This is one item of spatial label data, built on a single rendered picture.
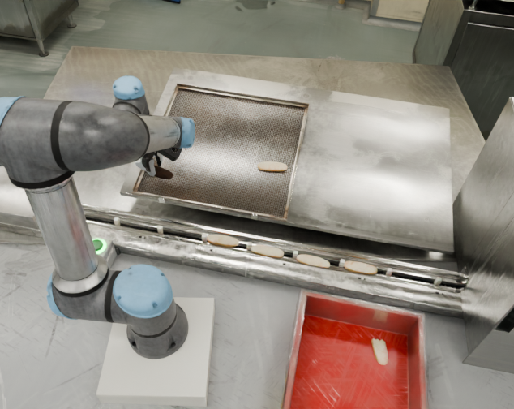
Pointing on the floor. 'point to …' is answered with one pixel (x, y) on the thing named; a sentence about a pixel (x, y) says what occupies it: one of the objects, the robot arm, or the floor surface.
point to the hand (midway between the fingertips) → (157, 169)
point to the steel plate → (319, 70)
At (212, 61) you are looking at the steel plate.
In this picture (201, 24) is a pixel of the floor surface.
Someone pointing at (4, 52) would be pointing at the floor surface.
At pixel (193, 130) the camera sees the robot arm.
